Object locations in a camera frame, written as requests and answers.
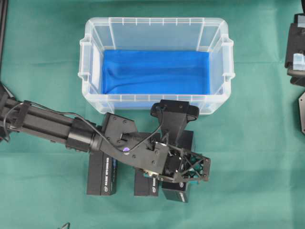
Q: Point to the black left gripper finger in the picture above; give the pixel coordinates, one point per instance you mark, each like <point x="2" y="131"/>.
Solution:
<point x="194" y="182"/>

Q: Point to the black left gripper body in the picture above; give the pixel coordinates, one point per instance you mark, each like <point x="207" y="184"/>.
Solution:
<point x="182" y="166"/>

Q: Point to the black RealSense box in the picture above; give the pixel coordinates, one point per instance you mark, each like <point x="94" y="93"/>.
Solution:
<point x="102" y="174"/>
<point x="179" y="191"/>
<point x="145" y="186"/>

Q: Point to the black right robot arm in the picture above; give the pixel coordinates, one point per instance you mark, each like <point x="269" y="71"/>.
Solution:
<point x="295" y="52"/>

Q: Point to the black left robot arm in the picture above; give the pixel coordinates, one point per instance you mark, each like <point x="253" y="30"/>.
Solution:
<point x="157" y="154"/>

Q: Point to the clear plastic storage case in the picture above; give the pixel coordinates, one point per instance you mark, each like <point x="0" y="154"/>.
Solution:
<point x="209" y="35"/>

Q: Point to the blue cloth liner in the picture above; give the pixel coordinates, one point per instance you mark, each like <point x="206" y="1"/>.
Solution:
<point x="155" y="72"/>

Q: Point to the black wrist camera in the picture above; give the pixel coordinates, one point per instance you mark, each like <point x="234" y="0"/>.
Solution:
<point x="174" y="116"/>

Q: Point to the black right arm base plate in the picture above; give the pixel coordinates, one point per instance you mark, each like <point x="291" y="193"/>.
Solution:
<point x="301" y="102"/>

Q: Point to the black aluminium frame rail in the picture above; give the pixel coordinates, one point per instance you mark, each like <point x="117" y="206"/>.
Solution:
<point x="3" y="16"/>

